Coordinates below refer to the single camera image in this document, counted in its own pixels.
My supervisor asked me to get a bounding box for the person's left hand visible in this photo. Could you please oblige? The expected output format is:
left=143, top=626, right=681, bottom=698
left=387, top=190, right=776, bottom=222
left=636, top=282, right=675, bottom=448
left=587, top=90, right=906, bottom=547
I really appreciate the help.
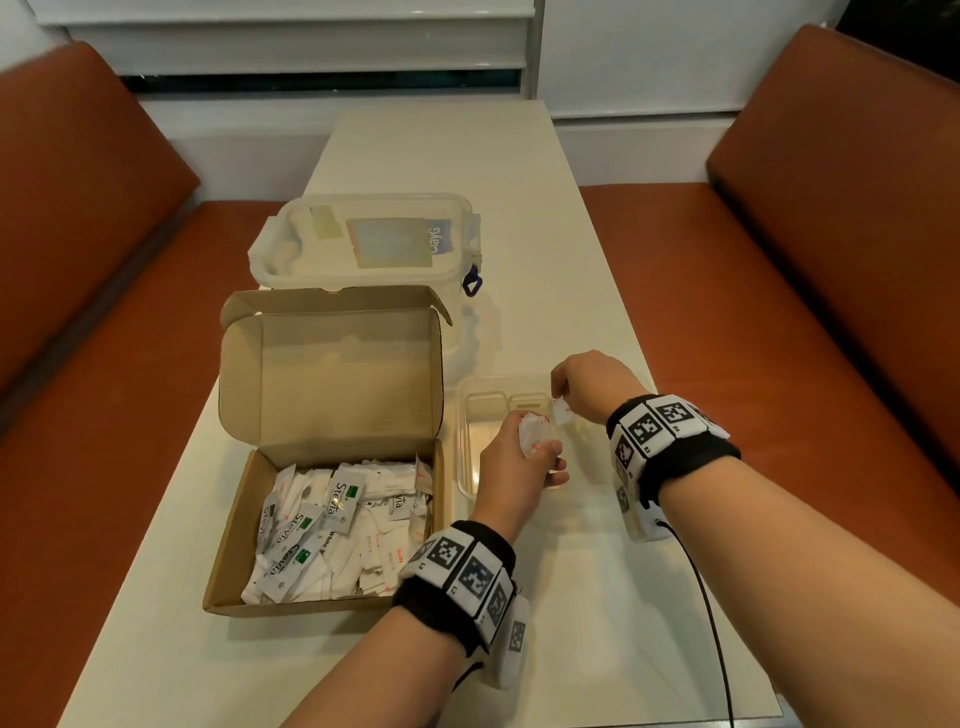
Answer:
left=470, top=408, right=570, bottom=544

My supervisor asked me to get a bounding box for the person's right hand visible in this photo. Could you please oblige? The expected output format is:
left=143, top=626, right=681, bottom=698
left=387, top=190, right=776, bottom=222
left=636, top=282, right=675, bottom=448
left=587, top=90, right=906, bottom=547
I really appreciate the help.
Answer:
left=550, top=350, right=651, bottom=426

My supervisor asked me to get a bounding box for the white sachets bunch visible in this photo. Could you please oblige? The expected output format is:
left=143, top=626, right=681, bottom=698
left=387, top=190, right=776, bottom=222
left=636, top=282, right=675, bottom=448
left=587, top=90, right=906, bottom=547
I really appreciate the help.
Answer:
left=517, top=410, right=558, bottom=459

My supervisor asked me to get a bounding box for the person's right forearm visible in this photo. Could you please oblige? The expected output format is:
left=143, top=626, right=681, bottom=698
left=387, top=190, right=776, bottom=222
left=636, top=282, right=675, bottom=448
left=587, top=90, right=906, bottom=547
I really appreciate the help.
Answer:
left=660, top=456, right=960, bottom=728

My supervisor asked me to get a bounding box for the person's left forearm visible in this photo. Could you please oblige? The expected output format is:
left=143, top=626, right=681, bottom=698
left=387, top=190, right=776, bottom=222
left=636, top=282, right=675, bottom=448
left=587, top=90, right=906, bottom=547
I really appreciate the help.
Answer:
left=281, top=606, right=468, bottom=728

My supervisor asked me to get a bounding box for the clear plastic tray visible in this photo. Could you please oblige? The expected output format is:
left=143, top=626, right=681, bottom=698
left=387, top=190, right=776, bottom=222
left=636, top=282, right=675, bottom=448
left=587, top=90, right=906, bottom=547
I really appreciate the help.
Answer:
left=454, top=373, right=580, bottom=502

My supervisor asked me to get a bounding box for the right wrist marker band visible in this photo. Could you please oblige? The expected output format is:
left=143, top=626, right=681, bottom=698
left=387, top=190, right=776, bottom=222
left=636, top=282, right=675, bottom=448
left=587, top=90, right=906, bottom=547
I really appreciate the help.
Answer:
left=606, top=394, right=742, bottom=543

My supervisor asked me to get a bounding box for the wrist marker band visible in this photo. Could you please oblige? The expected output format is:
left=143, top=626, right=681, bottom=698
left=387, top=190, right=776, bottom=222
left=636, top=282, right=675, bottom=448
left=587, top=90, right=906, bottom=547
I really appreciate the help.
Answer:
left=606, top=394, right=742, bottom=543
left=391, top=519, right=531, bottom=691

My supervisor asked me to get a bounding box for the left wrist marker band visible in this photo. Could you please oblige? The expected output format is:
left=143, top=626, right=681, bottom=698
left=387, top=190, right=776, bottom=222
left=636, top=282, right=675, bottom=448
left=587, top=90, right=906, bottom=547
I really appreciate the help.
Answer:
left=391, top=519, right=531, bottom=691

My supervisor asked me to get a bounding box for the pile of white sachets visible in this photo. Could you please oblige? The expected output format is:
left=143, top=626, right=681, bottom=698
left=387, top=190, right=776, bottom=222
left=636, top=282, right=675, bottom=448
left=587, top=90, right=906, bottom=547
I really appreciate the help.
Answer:
left=240, top=454, right=436, bottom=606

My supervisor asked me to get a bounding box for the brown cardboard box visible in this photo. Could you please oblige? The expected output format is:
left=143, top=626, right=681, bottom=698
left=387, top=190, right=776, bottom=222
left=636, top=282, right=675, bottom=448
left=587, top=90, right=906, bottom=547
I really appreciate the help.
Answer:
left=203, top=285, right=454, bottom=618

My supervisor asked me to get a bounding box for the clear plastic lidded container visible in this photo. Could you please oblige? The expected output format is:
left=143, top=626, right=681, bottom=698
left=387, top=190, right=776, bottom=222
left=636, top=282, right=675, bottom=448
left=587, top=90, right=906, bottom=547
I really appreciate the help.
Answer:
left=248, top=193, right=483, bottom=354

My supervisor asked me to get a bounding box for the orange bench seat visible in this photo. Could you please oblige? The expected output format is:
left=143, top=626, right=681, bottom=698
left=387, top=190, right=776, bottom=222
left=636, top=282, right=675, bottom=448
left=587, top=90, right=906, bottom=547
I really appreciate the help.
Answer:
left=579, top=24, right=960, bottom=586
left=0, top=41, right=286, bottom=728

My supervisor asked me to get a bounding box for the black cable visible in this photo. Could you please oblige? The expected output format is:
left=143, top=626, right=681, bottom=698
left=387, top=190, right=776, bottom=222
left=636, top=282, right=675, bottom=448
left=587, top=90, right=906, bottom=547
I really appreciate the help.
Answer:
left=654, top=519, right=738, bottom=728

